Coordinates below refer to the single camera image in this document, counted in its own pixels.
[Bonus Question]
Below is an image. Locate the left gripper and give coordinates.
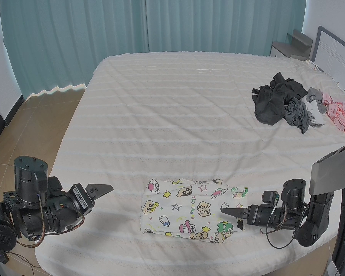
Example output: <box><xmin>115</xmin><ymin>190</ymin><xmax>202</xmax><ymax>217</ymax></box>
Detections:
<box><xmin>43</xmin><ymin>184</ymin><xmax>114</xmax><ymax>233</ymax></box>

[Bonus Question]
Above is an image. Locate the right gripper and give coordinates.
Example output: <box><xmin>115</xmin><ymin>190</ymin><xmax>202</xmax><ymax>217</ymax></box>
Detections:
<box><xmin>220</xmin><ymin>204</ymin><xmax>272</xmax><ymax>231</ymax></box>

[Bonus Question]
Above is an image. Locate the white printed pyjama top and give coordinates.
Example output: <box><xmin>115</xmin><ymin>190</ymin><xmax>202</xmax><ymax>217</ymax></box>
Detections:
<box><xmin>140</xmin><ymin>178</ymin><xmax>249</xmax><ymax>244</ymax></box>

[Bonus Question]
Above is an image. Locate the bed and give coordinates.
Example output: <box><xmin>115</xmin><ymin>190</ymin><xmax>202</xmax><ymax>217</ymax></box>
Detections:
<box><xmin>35</xmin><ymin>25</ymin><xmax>345</xmax><ymax>276</ymax></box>

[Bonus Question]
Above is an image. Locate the black garment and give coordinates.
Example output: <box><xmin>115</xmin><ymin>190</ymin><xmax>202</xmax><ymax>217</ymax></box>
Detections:
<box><xmin>252</xmin><ymin>71</ymin><xmax>309</xmax><ymax>126</ymax></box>

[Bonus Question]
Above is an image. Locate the white garment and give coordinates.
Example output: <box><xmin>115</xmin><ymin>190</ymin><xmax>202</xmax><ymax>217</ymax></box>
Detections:
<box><xmin>300</xmin><ymin>97</ymin><xmax>326</xmax><ymax>127</ymax></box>

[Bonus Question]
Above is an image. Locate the pink garment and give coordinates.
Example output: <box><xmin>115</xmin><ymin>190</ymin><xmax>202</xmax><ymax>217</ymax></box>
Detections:
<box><xmin>322</xmin><ymin>94</ymin><xmax>345</xmax><ymax>135</ymax></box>

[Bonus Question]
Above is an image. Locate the light grey garment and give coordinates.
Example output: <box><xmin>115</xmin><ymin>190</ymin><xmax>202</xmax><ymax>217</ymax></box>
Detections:
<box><xmin>306</xmin><ymin>87</ymin><xmax>327</xmax><ymax>115</ymax></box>

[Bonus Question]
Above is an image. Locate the blue-green curtain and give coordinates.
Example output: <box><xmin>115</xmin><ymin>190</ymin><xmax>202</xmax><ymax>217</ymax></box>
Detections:
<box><xmin>144</xmin><ymin>0</ymin><xmax>308</xmax><ymax>58</ymax></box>
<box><xmin>0</xmin><ymin>0</ymin><xmax>149</xmax><ymax>100</ymax></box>

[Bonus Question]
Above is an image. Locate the white printed pillow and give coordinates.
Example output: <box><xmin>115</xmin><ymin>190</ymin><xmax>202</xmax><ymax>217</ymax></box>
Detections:
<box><xmin>305</xmin><ymin>59</ymin><xmax>345</xmax><ymax>110</ymax></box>

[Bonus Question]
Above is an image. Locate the grey bedside table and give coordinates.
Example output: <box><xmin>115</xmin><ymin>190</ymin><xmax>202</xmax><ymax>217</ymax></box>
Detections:
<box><xmin>270</xmin><ymin>29</ymin><xmax>314</xmax><ymax>60</ymax></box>

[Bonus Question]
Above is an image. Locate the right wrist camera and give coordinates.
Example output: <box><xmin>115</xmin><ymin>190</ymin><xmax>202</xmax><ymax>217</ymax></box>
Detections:
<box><xmin>262</xmin><ymin>191</ymin><xmax>280</xmax><ymax>208</ymax></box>

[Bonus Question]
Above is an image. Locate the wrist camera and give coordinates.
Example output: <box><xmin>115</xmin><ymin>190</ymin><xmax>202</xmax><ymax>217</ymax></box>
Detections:
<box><xmin>47</xmin><ymin>177</ymin><xmax>64</xmax><ymax>197</ymax></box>
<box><xmin>262</xmin><ymin>191</ymin><xmax>280</xmax><ymax>208</ymax></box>

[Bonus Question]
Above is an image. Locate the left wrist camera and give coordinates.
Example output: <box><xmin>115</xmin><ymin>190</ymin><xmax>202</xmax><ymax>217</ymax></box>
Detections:
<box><xmin>47</xmin><ymin>177</ymin><xmax>64</xmax><ymax>197</ymax></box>

